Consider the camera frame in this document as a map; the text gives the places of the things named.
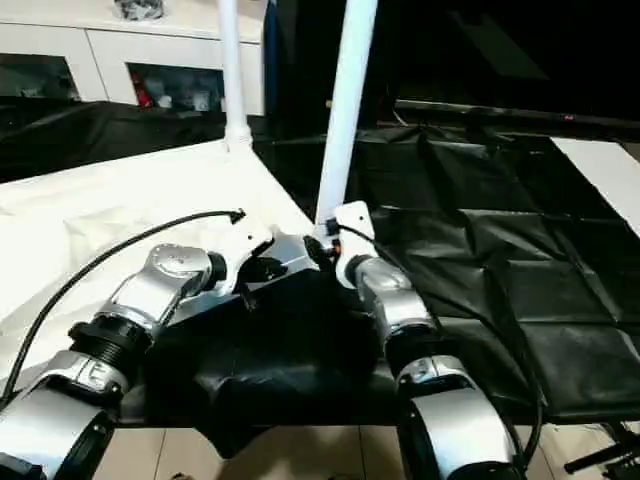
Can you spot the white plastic table leg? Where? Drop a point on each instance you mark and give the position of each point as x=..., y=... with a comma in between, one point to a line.
x=232, y=65
x=345, y=100

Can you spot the red carton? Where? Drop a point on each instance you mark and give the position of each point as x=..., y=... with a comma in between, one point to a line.
x=142, y=92

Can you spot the white plastic table top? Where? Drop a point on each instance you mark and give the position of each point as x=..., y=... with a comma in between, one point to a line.
x=100, y=200

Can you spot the white flat board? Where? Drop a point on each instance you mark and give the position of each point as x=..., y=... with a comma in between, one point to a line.
x=600, y=170

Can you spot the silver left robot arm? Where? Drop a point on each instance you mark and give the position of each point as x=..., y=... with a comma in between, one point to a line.
x=160, y=285

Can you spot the black mat cloth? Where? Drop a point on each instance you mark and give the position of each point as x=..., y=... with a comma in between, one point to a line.
x=500, y=250

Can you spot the black tripod leg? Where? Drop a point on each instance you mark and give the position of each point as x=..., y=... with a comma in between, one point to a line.
x=600, y=457

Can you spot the white sideboard cabinet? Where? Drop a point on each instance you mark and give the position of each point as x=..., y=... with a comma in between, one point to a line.
x=115, y=45

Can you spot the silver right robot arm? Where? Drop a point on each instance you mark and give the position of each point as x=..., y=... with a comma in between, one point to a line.
x=395, y=295

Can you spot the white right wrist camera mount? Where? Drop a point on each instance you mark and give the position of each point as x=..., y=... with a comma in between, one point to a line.
x=352, y=225

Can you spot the dark rounded robot foot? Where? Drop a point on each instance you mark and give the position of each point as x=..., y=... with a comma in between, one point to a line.
x=180, y=476

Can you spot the white cup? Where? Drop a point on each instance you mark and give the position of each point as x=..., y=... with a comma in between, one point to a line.
x=200, y=101
x=164, y=101

